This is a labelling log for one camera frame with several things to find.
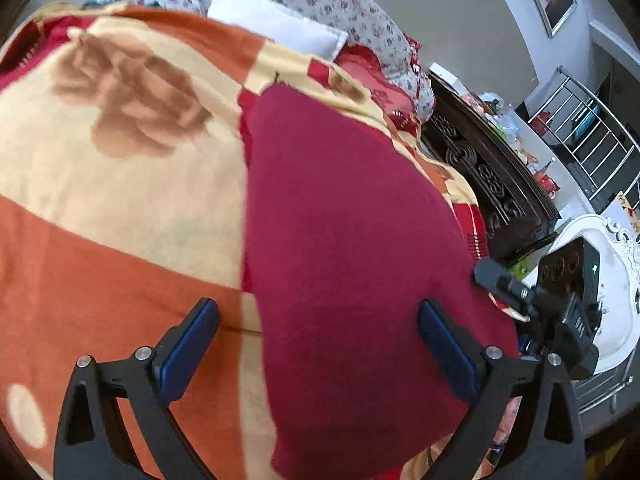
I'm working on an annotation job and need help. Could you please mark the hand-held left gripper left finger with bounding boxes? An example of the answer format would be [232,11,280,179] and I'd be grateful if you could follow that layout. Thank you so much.
[52,297,221,480]

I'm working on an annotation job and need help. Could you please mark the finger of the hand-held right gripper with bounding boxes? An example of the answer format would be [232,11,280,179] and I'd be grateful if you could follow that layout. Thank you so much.
[473,259,540,323]

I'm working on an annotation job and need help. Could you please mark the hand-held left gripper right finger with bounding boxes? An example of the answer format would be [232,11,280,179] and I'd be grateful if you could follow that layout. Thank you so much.
[417,299,586,480]

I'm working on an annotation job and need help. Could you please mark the maroon knit sweater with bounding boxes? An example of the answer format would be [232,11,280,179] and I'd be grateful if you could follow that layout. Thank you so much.
[240,82,521,480]

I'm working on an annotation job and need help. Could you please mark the white ornate table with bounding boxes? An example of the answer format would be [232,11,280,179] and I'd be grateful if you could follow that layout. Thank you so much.
[547,212,640,376]

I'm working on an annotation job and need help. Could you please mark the dark carved wooden headboard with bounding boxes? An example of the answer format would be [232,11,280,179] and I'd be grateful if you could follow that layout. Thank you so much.
[420,72,561,261]

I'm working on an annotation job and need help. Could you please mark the pile of plastic-wrapped goods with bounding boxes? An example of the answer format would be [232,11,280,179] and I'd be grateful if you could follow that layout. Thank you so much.
[462,91,563,203]

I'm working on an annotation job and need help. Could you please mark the chrome metal rack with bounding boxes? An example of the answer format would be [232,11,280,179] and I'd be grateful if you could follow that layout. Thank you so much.
[530,66,640,201]

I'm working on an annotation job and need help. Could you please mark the red orange checkered blanket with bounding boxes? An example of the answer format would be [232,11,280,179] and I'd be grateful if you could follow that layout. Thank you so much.
[0,1,521,480]

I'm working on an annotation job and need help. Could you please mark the white flat box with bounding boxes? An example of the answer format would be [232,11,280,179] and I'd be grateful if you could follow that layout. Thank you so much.
[429,62,463,87]

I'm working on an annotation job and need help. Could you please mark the red lace cushion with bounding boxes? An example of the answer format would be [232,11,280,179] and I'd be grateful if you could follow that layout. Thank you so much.
[335,35,426,136]

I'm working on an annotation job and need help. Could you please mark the large floral quilt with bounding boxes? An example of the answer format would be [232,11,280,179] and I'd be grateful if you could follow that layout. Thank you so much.
[187,0,436,121]

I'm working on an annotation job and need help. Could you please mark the white pillow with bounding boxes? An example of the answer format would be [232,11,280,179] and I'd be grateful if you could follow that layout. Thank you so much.
[206,0,349,61]

